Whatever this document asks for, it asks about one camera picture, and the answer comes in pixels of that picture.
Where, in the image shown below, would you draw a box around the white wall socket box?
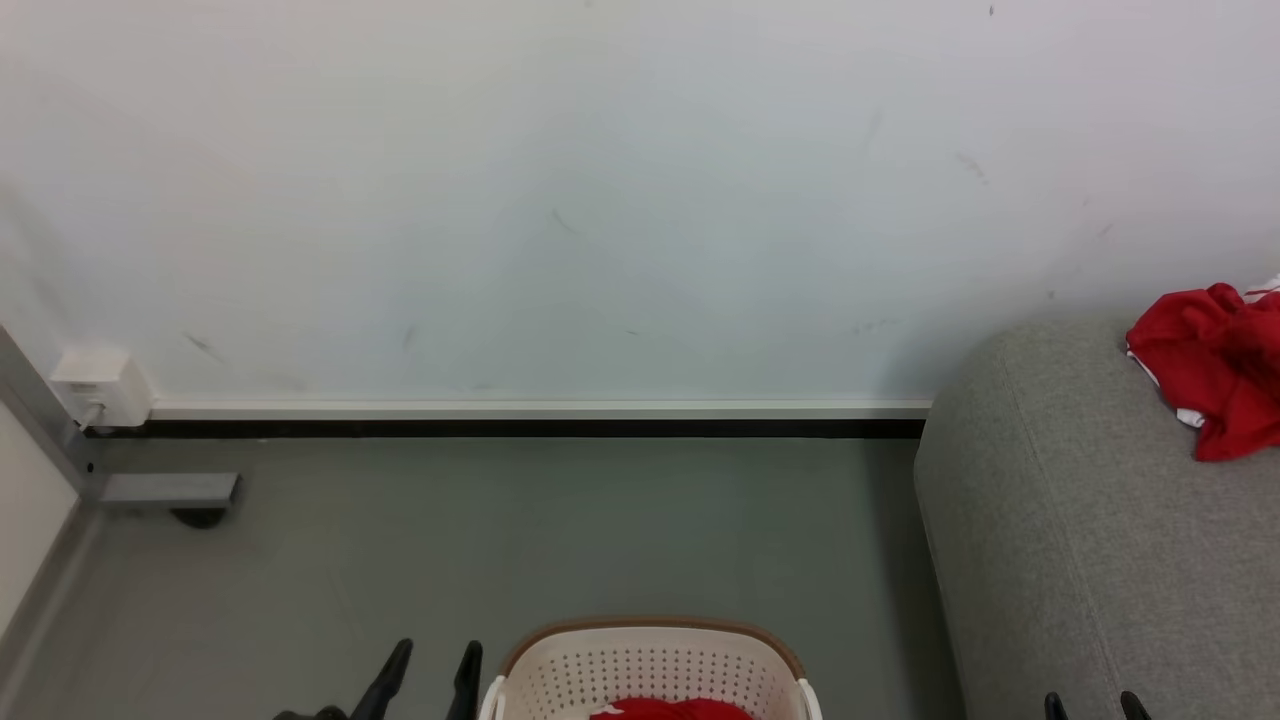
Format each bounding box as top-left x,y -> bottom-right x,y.
48,345 -> 154,429

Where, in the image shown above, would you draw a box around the cream perforated laundry basket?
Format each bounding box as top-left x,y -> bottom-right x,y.
478,617 -> 824,720

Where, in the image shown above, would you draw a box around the red jersey black numbers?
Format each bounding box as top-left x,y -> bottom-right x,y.
590,697 -> 756,720

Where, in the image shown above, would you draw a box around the grey fabric sofa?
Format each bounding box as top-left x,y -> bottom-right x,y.
913,312 -> 1280,720

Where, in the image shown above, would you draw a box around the white side panel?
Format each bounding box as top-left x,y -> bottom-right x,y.
0,400 -> 81,641

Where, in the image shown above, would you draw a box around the grey metal frame leg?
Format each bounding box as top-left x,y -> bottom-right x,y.
0,325 -> 242,691

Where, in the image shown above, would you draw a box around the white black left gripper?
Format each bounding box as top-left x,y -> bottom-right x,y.
272,638 -> 484,720

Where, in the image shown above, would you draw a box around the white black wall baseboard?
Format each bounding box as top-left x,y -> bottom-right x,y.
85,395 -> 934,441

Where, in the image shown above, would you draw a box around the red white garment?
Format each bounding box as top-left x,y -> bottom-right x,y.
1125,275 -> 1280,463

